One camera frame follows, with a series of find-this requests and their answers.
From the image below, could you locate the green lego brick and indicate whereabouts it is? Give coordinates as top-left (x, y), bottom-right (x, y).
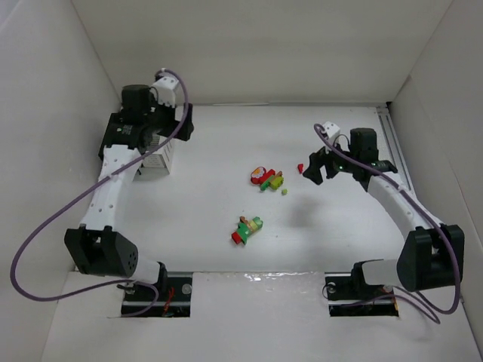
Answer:
top-left (260, 176), bottom-right (273, 192)

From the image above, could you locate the green red lego cluster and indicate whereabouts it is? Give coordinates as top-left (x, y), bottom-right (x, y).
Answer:
top-left (231, 216), bottom-right (263, 245)

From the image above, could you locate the lime curved lego brick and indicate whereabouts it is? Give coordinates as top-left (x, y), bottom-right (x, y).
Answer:
top-left (269, 176), bottom-right (284, 190)

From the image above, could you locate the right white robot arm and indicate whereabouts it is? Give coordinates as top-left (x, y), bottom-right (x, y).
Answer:
top-left (303, 122), bottom-right (464, 292)

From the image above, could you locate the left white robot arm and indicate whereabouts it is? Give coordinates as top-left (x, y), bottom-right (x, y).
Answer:
top-left (64, 76), bottom-right (194, 293)

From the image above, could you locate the black slatted container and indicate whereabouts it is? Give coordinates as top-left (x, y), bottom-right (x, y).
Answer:
top-left (98, 112), bottom-right (123, 161)

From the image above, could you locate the white slatted container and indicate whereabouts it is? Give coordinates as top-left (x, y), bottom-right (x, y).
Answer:
top-left (139, 140), bottom-right (175, 176)

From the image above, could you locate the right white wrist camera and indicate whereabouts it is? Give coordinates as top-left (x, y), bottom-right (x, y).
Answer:
top-left (322, 121), bottom-right (340, 143)

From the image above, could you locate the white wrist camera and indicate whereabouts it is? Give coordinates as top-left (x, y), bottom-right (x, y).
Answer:
top-left (152, 75), bottom-right (180, 108)
top-left (322, 121), bottom-right (340, 143)

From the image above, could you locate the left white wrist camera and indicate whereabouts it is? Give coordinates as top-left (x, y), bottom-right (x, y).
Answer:
top-left (152, 75), bottom-right (180, 108)

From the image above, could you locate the aluminium rail right side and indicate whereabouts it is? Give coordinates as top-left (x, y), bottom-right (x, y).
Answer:
top-left (376, 104), bottom-right (414, 191)

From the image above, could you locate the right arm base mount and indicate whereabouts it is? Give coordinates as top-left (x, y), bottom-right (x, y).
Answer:
top-left (322, 272), bottom-right (399, 318)

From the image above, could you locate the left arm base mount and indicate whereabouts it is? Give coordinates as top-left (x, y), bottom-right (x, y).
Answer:
top-left (117, 272), bottom-right (193, 318)

